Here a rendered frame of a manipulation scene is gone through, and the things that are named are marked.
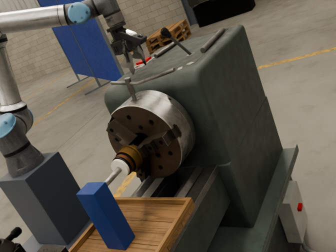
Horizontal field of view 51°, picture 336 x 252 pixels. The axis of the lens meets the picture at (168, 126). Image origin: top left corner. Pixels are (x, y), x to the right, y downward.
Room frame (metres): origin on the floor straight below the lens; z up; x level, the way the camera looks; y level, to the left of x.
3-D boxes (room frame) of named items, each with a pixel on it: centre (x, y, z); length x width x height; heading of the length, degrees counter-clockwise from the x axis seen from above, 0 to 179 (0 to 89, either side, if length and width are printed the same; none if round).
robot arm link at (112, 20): (1.53, 0.03, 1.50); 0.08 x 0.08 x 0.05
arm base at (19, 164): (1.43, 0.62, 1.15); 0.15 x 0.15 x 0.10
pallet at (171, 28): (9.33, -0.95, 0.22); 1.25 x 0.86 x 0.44; 151
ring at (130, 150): (1.11, 0.17, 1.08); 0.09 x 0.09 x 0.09; 52
